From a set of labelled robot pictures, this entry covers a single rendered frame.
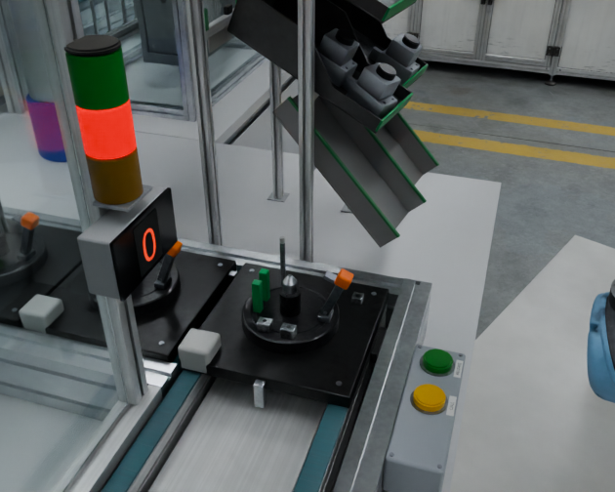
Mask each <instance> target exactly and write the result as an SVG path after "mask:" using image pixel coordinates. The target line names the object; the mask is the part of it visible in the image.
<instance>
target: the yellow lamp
mask: <svg viewBox="0 0 615 492"><path fill-rule="evenodd" d="M85 155H86V160H87V165H88V170H89V175H90V180H91V185H92V190H93V194H94V198H95V199H96V200H97V201H98V202H101V203H102V204H108V205H119V204H125V203H128V202H131V201H134V200H136V199H137V198H139V197H140V196H141V195H142V194H143V192H144V188H143V181H142V175H141V168H140V162H139V156H138V149H137V148H136V149H135V150H134V151H133V152H132V153H130V154H128V155H126V156H123V157H120V158H115V159H96V158H92V157H90V156H88V155H87V154H85Z"/></svg>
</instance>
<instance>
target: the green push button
mask: <svg viewBox="0 0 615 492"><path fill-rule="evenodd" d="M423 365H424V367H425V368H426V369H427V370H429V371H430V372H433V373H435V374H444V373H447V372H449V371H450V370H451V368H452V365H453V358H452V356H451V355H450V354H449V353H448V352H447V351H445V350H442V349H438V348H434V349H430V350H428V351H426V352H425V354H424V356H423Z"/></svg>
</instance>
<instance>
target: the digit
mask: <svg viewBox="0 0 615 492"><path fill-rule="evenodd" d="M134 236H135V242H136V248H137V254H138V260H139V266H140V272H141V277H143V276H144V275H145V274H146V272H147V271H148V270H149V269H150V268H151V267H152V266H153V265H154V263H155V262H156V261H157V260H158V259H159V258H160V257H161V256H162V254H163V253H162V246H161V239H160V232H159V225H158V219H157V212H156V208H155V209H154V210H153V211H152V212H151V213H150V214H149V215H148V216H147V217H146V218H145V219H144V220H143V221H142V222H141V223H140V224H139V225H138V226H137V227H136V228H135V229H134Z"/></svg>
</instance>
